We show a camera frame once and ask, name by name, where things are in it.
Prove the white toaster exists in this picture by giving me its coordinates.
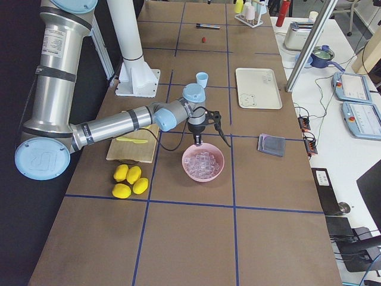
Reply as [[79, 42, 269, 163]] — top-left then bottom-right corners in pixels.
[[284, 21, 314, 51]]

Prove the folded grey cloth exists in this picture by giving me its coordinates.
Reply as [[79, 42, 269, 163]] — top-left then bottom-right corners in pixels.
[[257, 133, 286, 157]]

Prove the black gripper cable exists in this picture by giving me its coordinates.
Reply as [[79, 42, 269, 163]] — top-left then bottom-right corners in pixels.
[[148, 106, 232, 151]]

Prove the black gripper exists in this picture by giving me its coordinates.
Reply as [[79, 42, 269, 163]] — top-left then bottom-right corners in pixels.
[[188, 123, 205, 147]]

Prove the yellow plastic knife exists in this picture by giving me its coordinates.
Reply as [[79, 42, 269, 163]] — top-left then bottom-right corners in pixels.
[[115, 136, 148, 144]]

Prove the red bottle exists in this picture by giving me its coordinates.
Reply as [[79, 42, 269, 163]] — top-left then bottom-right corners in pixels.
[[276, 0, 291, 27]]

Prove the wooden cutting board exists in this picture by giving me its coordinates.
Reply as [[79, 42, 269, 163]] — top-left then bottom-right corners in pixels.
[[106, 124, 159, 163]]

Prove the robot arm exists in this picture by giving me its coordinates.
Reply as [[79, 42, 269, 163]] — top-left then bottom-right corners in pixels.
[[14, 1, 206, 181]]

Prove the pink cup on rack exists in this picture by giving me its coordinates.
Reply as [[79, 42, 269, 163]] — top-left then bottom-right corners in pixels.
[[242, 5, 255, 21]]

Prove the aluminium frame post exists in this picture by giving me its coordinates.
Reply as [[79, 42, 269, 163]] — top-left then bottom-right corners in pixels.
[[285, 0, 338, 92]]

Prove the pink bowl of ice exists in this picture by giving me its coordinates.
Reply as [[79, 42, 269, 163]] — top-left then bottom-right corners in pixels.
[[182, 143, 224, 182]]

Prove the white wire cup rack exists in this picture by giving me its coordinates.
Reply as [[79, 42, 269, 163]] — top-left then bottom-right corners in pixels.
[[234, 0, 268, 28]]

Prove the black label box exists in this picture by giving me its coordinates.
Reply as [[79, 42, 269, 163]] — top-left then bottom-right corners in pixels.
[[311, 168, 341, 216]]

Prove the light blue plastic cup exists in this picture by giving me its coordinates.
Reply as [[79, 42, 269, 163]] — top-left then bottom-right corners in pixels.
[[196, 71, 208, 88]]

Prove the whole yellow lemon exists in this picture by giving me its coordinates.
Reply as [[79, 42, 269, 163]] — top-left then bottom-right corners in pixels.
[[113, 164, 129, 182]]

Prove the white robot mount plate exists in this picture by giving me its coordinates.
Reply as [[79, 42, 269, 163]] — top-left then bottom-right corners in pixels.
[[115, 62, 161, 98]]

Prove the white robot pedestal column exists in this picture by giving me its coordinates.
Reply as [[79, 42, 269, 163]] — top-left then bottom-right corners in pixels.
[[107, 0, 143, 70]]

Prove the yellow cup on rack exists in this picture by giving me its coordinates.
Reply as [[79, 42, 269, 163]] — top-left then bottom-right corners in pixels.
[[234, 0, 244, 14]]

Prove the cream bear serving tray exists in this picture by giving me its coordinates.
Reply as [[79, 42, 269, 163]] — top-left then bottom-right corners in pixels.
[[235, 68, 282, 110]]

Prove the blue teach pendant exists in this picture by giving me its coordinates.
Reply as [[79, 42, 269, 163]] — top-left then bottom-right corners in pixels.
[[332, 71, 372, 103], [342, 101, 380, 141]]

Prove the steel muddler black tip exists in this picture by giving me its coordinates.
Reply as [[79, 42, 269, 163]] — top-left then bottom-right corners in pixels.
[[196, 23, 221, 30]]

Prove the blue saucepan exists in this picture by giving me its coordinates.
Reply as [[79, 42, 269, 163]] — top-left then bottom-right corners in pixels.
[[311, 45, 345, 72]]

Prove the orange connector block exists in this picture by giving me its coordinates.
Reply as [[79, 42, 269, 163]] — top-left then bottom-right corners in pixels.
[[298, 117, 311, 132], [304, 137, 318, 157]]

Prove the black monitor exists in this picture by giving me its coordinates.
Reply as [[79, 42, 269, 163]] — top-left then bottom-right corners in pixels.
[[357, 161, 381, 229]]

